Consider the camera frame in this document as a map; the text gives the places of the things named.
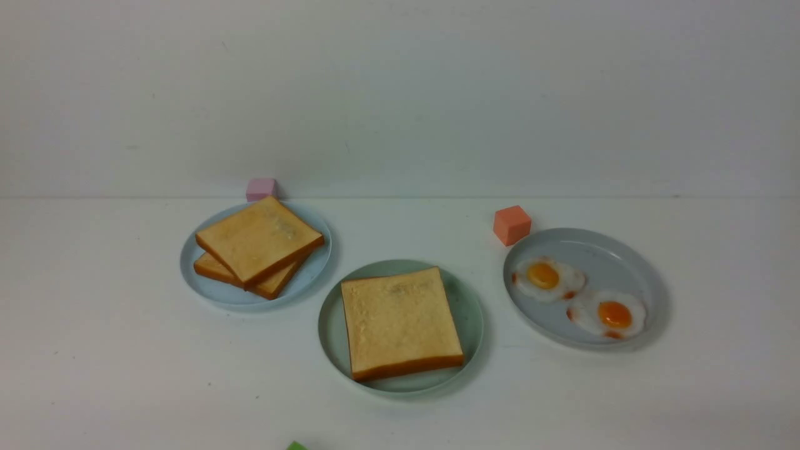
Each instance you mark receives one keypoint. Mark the pale green centre plate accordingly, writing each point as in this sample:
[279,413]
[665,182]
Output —
[468,317]

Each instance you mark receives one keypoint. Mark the orange cube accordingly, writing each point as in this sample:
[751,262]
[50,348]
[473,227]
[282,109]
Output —
[511,224]

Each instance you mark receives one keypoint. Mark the pink cube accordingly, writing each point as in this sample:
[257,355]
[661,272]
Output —
[260,188]

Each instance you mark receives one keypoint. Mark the fried egg left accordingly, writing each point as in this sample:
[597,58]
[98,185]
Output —
[547,280]

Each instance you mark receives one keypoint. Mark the fried egg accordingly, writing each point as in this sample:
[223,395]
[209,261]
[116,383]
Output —
[609,314]
[547,280]

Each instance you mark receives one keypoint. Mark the light blue bread plate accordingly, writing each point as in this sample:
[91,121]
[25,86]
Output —
[231,297]

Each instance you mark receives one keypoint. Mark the grey egg plate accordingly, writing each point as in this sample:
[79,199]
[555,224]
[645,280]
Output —
[608,265]

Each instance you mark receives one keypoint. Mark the fried egg right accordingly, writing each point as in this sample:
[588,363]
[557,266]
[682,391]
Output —
[609,314]

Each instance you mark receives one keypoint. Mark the green cube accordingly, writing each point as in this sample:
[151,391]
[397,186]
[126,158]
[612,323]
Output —
[296,446]

